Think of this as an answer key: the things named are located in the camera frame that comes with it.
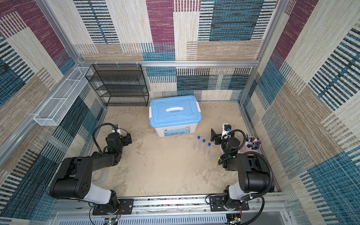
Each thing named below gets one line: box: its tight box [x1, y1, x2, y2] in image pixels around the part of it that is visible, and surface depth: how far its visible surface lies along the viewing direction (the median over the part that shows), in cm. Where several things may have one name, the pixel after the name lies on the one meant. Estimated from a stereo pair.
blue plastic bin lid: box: [148, 95, 203, 127], surface depth 94 cm
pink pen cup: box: [243, 135, 262, 153], surface depth 85 cm
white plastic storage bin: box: [154, 124, 199, 138], surface depth 96 cm
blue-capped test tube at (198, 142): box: [197, 135, 202, 150], surface depth 86 cm
